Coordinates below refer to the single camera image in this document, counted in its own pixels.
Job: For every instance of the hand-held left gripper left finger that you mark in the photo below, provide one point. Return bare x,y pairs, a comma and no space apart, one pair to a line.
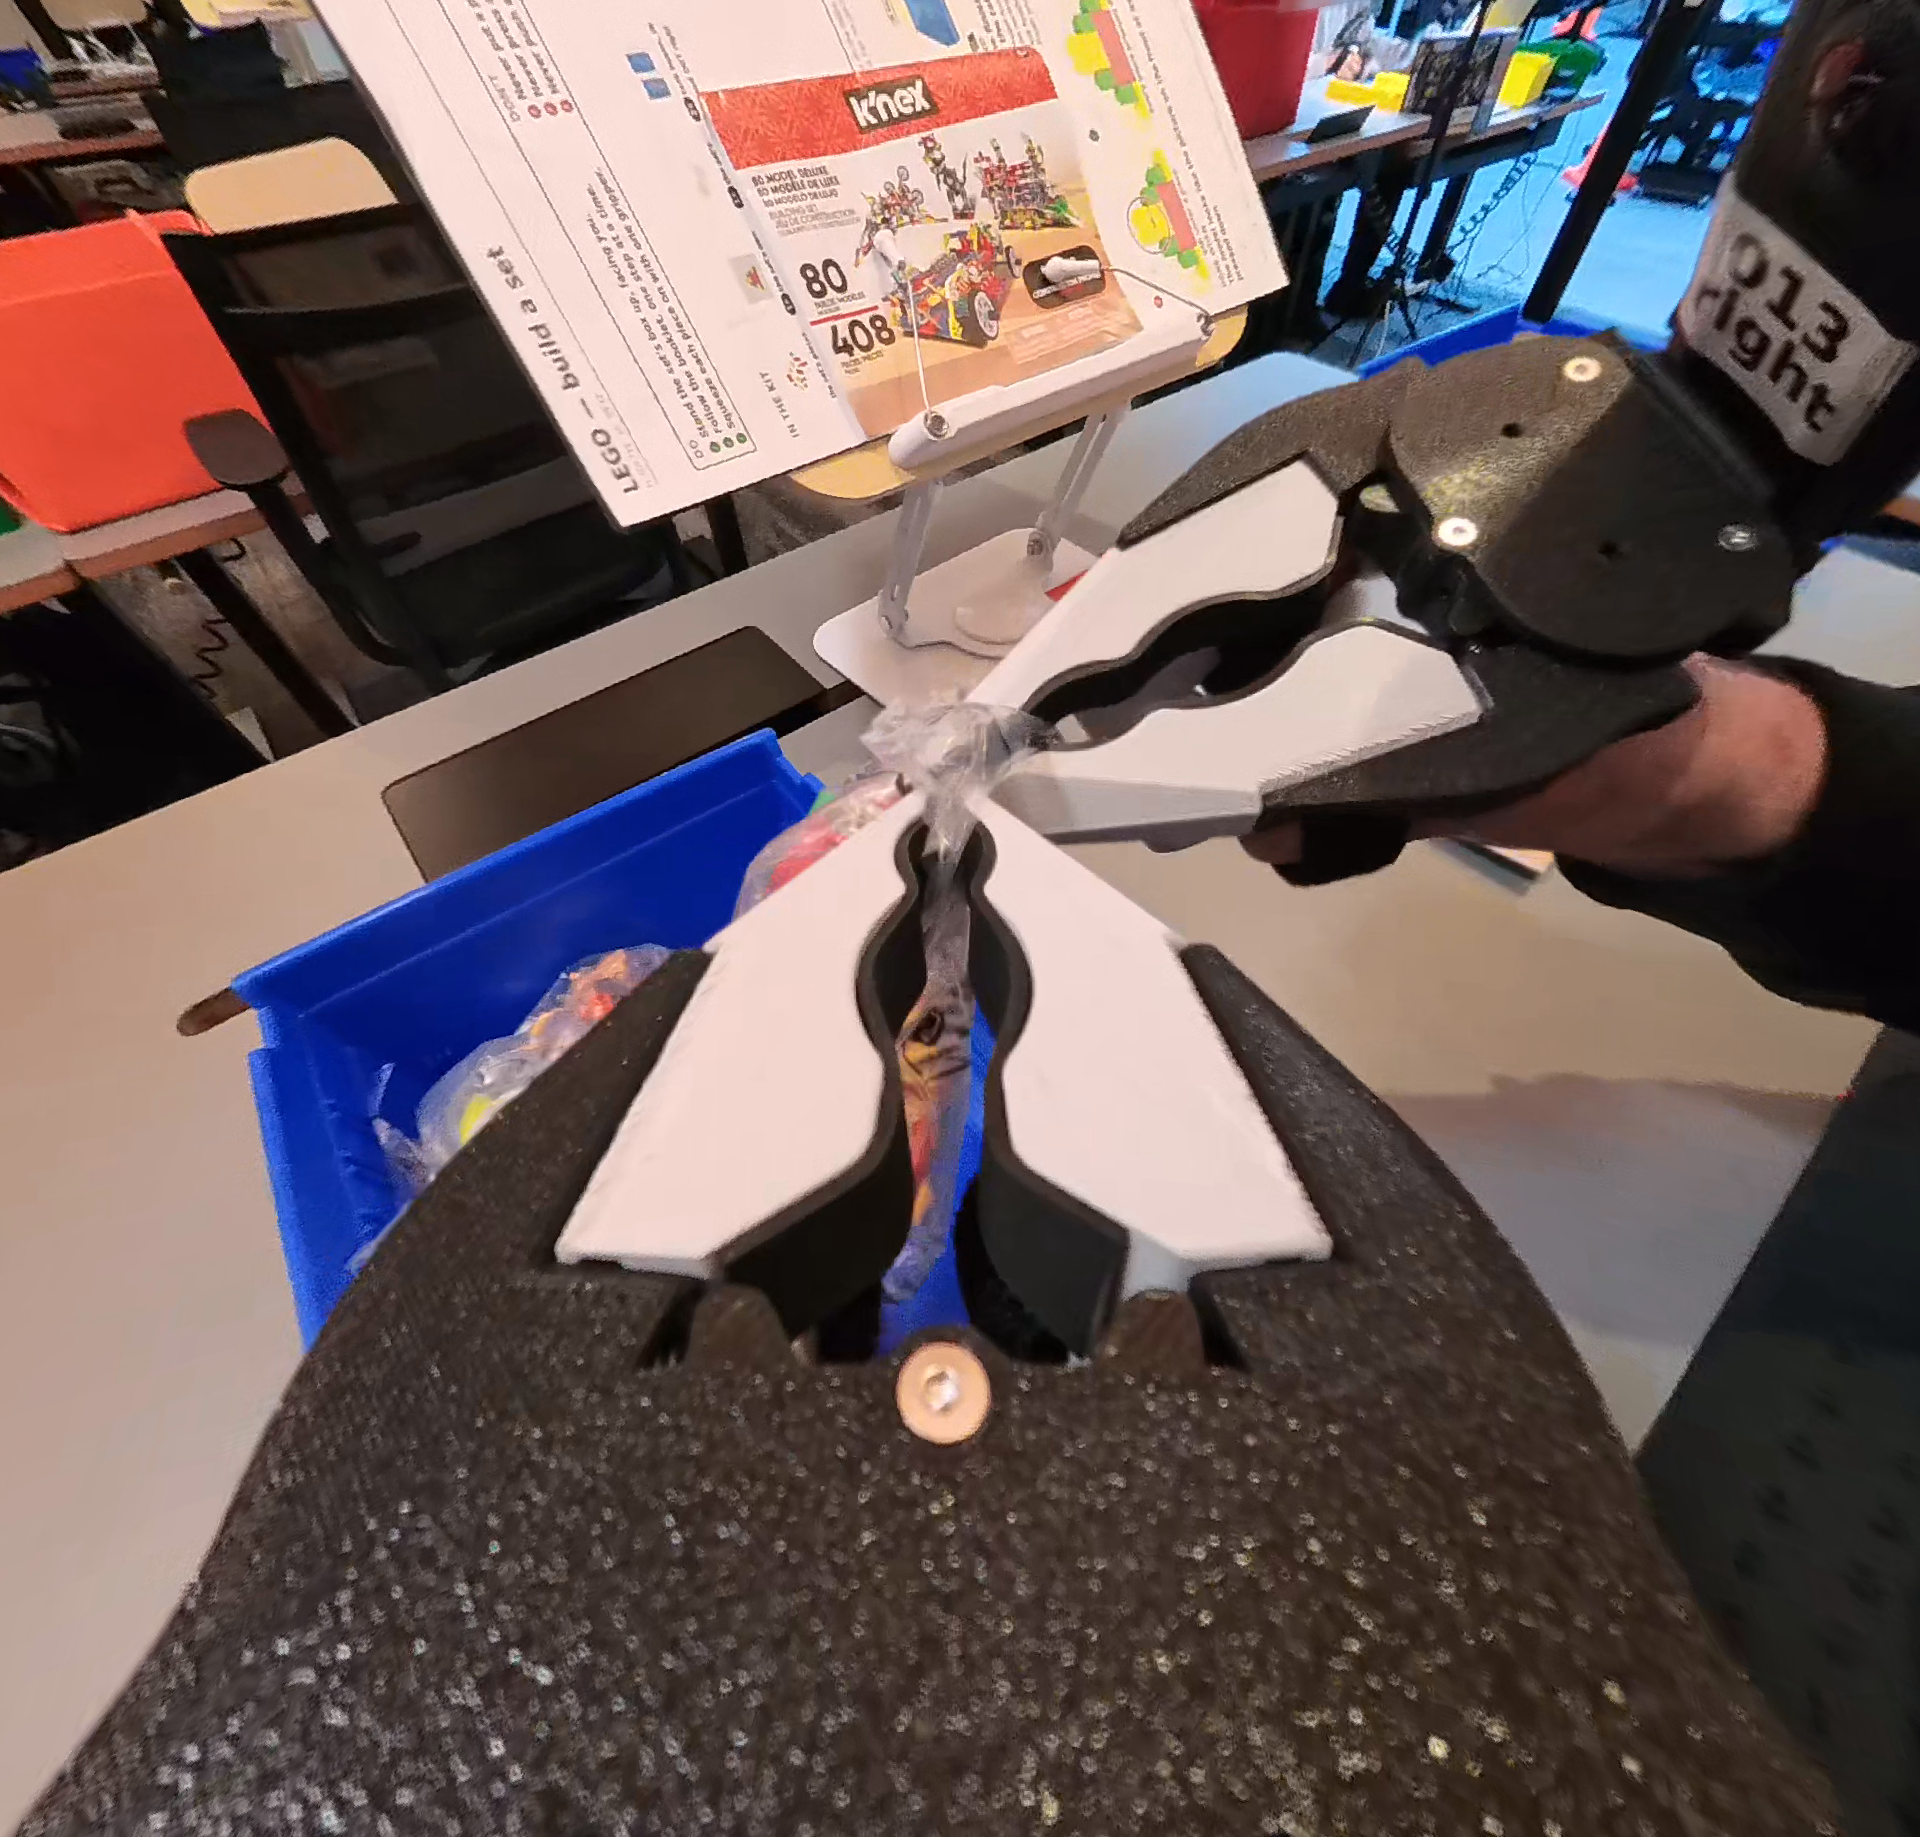
751,1088

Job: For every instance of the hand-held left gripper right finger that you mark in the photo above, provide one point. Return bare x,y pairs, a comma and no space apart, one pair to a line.
1140,1102

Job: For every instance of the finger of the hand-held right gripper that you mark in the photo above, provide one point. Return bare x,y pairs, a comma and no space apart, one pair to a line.
1200,562
1276,743

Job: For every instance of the blue plastic bin with sticker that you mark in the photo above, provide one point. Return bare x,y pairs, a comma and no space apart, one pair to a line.
525,907

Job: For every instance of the clear bag with wheels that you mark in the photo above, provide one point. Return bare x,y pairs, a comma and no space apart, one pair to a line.
451,1118

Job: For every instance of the clear bag of colourful connectors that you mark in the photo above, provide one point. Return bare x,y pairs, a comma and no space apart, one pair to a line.
945,757

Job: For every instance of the person's right forearm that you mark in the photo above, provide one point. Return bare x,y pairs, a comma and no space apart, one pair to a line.
1861,877

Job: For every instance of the person's right hand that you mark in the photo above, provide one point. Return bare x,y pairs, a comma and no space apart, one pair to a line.
1681,788

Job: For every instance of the white book stand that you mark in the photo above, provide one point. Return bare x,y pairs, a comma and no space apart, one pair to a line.
975,593

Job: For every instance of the orange traffic cone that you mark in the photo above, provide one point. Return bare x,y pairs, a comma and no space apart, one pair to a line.
1606,166

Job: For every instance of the black table inset panel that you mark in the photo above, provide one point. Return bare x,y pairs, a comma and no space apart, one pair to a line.
600,743

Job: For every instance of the black metal pole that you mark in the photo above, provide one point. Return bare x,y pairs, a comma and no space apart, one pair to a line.
1638,120

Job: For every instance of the yellow plastic bin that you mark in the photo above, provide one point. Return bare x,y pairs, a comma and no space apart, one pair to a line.
1530,76

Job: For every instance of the green plastic bin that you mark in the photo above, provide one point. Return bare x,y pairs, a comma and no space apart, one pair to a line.
1583,66

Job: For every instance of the dark printed box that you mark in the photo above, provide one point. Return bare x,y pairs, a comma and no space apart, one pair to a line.
1455,76

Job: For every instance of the red plastic bin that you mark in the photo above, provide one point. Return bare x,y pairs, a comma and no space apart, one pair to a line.
1245,67

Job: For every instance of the white printed instruction sheet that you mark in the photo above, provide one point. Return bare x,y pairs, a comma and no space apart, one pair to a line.
600,218

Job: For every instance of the black mesh office chair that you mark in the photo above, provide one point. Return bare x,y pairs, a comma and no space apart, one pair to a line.
451,412

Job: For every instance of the grey background table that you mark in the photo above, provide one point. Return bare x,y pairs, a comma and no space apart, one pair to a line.
180,555

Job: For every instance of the orange plastic bin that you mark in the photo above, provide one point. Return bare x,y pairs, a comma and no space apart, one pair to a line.
121,367

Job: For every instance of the tan chair back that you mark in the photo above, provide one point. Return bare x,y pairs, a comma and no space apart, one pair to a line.
286,185

